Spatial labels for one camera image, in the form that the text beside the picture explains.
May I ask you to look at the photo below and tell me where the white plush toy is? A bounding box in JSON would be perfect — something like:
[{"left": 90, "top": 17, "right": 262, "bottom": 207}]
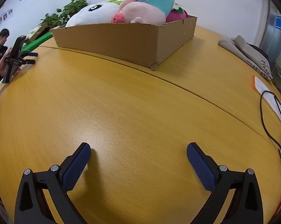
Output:
[{"left": 65, "top": 2, "right": 122, "bottom": 27}]

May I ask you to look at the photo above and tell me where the white paper orange edge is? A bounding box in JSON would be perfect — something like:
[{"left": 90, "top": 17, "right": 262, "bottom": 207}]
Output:
[{"left": 251, "top": 75, "right": 281, "bottom": 127}]

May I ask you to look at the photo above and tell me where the thin black cable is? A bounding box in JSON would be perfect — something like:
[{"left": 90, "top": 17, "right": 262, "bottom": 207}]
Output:
[{"left": 259, "top": 91, "right": 281, "bottom": 176}]

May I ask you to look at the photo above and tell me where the row of wall photos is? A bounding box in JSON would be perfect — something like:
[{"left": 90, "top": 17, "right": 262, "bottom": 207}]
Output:
[{"left": 0, "top": 8, "right": 15, "bottom": 34}]

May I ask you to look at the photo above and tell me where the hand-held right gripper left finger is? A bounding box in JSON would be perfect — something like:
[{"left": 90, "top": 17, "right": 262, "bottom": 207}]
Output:
[{"left": 14, "top": 142, "right": 91, "bottom": 224}]

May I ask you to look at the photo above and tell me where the beige folded jacket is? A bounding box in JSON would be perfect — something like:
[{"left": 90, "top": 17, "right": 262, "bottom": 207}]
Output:
[{"left": 218, "top": 35, "right": 273, "bottom": 81}]

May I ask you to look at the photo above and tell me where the brown cardboard box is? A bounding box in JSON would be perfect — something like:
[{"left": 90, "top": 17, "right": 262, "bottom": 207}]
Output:
[{"left": 50, "top": 16, "right": 198, "bottom": 71}]

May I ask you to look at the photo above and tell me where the green tube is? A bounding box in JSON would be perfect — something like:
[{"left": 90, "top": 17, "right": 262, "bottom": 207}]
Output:
[{"left": 21, "top": 31, "right": 53, "bottom": 52}]

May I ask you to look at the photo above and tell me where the pink pig plush teal shirt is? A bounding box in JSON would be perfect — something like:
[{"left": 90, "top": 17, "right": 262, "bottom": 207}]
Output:
[{"left": 111, "top": 0, "right": 175, "bottom": 26}]

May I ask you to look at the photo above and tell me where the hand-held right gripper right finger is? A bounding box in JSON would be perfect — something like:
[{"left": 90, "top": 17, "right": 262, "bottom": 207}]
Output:
[{"left": 187, "top": 142, "right": 263, "bottom": 224}]

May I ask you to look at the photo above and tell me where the magenta plush bear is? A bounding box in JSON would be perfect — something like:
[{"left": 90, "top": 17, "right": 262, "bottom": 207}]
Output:
[{"left": 166, "top": 3, "right": 189, "bottom": 23}]

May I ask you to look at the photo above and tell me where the green potted plant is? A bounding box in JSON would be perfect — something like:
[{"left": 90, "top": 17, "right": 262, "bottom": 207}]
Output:
[
  {"left": 61, "top": 0, "right": 88, "bottom": 20},
  {"left": 39, "top": 13, "right": 64, "bottom": 28}
]

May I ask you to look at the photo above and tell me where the person's left hand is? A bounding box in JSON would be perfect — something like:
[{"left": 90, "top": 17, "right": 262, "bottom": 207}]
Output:
[{"left": 0, "top": 59, "right": 21, "bottom": 78}]

